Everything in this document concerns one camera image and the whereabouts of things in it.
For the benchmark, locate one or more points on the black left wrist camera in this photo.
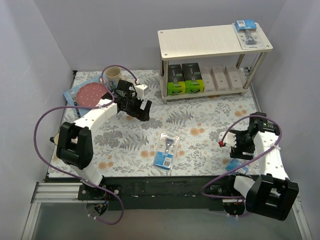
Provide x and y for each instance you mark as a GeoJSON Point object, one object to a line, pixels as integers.
{"type": "Point", "coordinates": [125, 89]}

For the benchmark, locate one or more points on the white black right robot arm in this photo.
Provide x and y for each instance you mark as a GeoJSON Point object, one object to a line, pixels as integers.
{"type": "Point", "coordinates": [272, 194]}

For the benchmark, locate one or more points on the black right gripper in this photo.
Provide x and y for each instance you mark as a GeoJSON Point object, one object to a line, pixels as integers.
{"type": "Point", "coordinates": [240, 144]}

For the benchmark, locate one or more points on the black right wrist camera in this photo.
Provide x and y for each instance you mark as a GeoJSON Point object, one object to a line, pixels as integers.
{"type": "Point", "coordinates": [259, 123]}

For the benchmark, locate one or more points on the clear blue razor blister pack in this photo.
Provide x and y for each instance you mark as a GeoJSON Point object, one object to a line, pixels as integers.
{"type": "Point", "coordinates": [166, 151]}

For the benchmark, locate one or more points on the cream enamel cup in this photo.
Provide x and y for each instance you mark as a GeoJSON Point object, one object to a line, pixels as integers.
{"type": "Point", "coordinates": [55, 139]}

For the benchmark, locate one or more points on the beige ceramic mug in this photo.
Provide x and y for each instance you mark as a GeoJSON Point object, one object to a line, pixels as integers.
{"type": "Point", "coordinates": [111, 76]}

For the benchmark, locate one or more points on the silver fork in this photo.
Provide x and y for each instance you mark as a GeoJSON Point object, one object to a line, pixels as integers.
{"type": "Point", "coordinates": [73, 97]}

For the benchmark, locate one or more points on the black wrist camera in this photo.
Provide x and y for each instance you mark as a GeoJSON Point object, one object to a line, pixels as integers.
{"type": "Point", "coordinates": [125, 89]}
{"type": "Point", "coordinates": [259, 123]}

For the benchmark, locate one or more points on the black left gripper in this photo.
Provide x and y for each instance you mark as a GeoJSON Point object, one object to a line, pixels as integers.
{"type": "Point", "coordinates": [139, 110]}

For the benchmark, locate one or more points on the blue checked cloth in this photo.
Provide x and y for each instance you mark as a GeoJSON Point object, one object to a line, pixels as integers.
{"type": "Point", "coordinates": [77, 87]}

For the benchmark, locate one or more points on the black green Gillette Labs box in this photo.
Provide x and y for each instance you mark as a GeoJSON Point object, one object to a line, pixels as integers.
{"type": "Point", "coordinates": [176, 83]}

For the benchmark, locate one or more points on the white Harry's box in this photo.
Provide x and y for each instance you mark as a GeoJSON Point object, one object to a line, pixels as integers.
{"type": "Point", "coordinates": [233, 78]}
{"type": "Point", "coordinates": [207, 80]}
{"type": "Point", "coordinates": [219, 78]}

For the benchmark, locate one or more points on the pink dotted plate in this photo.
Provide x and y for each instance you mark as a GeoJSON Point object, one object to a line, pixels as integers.
{"type": "Point", "coordinates": [90, 94]}

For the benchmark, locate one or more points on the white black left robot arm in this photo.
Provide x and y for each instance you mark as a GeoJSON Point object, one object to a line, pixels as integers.
{"type": "Point", "coordinates": [75, 140]}

